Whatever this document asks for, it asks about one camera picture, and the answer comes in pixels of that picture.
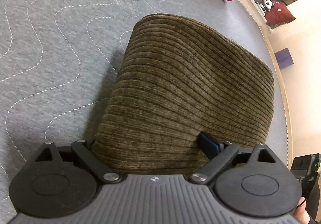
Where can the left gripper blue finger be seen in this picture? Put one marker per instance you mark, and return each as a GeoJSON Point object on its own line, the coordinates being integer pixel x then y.
{"type": "Point", "coordinates": [210, 146]}

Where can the brown corduroy pants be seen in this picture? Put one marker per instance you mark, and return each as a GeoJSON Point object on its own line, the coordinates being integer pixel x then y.
{"type": "Point", "coordinates": [178, 78]}

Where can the right hand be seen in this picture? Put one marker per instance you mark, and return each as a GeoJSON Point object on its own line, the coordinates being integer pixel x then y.
{"type": "Point", "coordinates": [301, 214]}

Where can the purple folded mat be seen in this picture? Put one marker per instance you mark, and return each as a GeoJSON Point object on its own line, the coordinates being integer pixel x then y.
{"type": "Point", "coordinates": [284, 58]}

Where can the dark red cushion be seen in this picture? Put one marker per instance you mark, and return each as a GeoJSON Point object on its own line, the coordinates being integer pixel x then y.
{"type": "Point", "coordinates": [278, 15]}

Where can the panda plush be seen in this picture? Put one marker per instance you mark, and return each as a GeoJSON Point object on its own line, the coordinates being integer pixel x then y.
{"type": "Point", "coordinates": [266, 5]}

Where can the grey quilted mattress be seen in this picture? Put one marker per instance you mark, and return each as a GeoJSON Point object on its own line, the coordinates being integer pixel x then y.
{"type": "Point", "coordinates": [59, 60]}

